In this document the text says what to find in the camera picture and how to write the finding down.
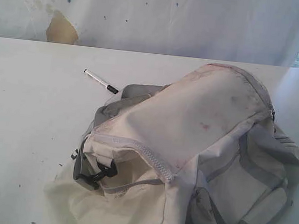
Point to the white marker black cap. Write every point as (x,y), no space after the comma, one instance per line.
(103,83)

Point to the white backpack with grey straps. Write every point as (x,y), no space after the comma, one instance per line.
(202,150)

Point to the black plastic strap buckle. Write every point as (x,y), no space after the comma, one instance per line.
(91,181)

